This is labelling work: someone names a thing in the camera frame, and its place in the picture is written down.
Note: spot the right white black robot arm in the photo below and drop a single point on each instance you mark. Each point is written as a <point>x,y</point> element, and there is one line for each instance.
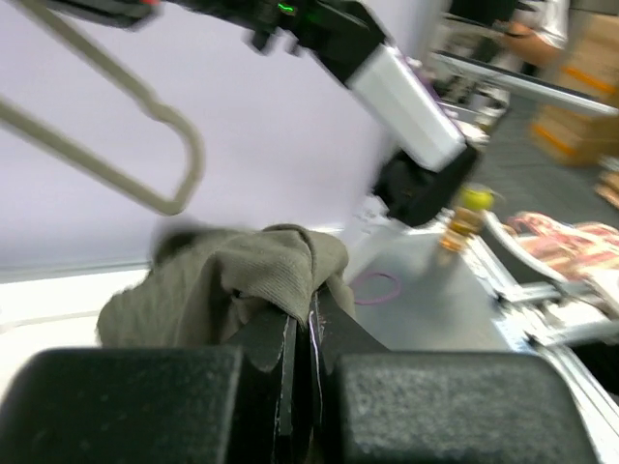
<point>434,158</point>

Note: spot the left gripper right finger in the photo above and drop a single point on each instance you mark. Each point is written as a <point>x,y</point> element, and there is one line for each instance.
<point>374,405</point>

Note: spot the yellow capped drink bottle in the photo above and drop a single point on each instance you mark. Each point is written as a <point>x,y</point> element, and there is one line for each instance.
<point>468,217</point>

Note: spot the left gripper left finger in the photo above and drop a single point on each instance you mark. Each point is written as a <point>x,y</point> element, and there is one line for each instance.
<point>216,404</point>

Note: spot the olive green shorts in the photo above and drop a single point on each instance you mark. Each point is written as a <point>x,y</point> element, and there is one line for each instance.
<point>204,284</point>

